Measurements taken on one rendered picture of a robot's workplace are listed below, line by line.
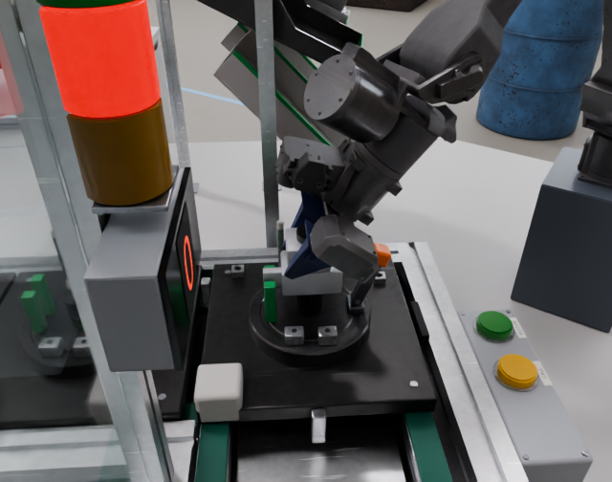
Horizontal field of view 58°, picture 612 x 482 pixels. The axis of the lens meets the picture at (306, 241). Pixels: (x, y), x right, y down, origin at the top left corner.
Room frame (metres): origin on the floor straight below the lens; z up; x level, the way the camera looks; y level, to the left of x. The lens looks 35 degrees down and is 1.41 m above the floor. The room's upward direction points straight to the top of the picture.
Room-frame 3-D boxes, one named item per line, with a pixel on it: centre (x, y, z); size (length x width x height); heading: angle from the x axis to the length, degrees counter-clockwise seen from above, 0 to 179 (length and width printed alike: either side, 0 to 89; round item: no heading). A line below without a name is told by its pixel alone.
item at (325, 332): (0.43, -0.02, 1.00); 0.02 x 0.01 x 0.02; 94
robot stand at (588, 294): (0.67, -0.41, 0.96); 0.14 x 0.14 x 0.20; 58
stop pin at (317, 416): (0.35, -0.01, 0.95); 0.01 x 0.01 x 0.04; 4
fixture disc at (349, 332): (0.48, 0.00, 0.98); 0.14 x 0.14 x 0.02
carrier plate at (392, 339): (0.48, 0.00, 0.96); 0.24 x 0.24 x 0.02; 4
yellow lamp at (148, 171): (0.28, 0.10, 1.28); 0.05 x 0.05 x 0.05
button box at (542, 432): (0.41, -0.22, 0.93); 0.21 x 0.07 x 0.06; 4
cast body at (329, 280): (0.48, 0.00, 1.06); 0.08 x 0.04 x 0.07; 94
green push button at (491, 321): (0.48, -0.22, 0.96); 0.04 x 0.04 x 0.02
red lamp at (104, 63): (0.28, 0.10, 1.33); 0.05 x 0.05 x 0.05
